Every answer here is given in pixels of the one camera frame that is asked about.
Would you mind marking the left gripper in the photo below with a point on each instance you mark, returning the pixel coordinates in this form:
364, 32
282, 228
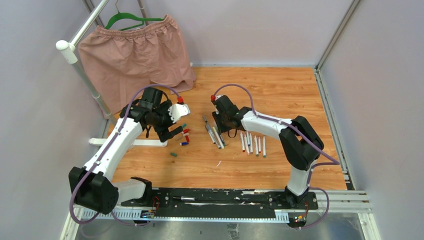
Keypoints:
163, 132

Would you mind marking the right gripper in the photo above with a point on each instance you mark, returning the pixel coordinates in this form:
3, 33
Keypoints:
217, 116

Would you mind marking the yellow capped white marker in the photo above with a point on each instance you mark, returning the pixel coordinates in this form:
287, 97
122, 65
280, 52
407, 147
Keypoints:
218, 138

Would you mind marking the clear green gel pen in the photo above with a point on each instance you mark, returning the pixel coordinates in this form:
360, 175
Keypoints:
222, 139

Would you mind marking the grey capped marker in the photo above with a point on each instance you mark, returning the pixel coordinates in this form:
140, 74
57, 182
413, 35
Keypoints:
212, 136

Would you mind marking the blue capped white marker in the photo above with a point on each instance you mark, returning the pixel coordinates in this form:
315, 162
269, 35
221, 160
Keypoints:
247, 138

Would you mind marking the white acrylic marker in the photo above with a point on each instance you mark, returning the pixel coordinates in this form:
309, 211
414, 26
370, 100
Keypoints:
247, 149

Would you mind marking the red capped white marker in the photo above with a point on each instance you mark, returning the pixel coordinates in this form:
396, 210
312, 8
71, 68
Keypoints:
259, 145

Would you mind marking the green capped white marker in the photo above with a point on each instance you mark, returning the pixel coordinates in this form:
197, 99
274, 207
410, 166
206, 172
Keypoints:
256, 146

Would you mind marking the teal capped white marker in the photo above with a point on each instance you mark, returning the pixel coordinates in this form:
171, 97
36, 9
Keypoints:
264, 147

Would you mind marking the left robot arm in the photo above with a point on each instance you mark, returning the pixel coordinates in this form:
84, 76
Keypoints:
91, 185

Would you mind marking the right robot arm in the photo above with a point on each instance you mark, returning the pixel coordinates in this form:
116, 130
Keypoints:
301, 144

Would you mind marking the pink shorts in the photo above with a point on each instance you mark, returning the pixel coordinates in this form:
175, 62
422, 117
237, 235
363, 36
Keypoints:
119, 63

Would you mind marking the green clothes hanger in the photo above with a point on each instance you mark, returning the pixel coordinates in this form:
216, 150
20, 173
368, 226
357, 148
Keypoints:
139, 21

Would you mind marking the white clothes rack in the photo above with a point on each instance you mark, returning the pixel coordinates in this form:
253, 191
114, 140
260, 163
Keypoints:
69, 51

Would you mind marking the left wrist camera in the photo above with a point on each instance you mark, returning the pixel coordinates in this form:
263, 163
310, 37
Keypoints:
177, 111

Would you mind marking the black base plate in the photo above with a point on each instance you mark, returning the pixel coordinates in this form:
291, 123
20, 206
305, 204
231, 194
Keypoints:
222, 203

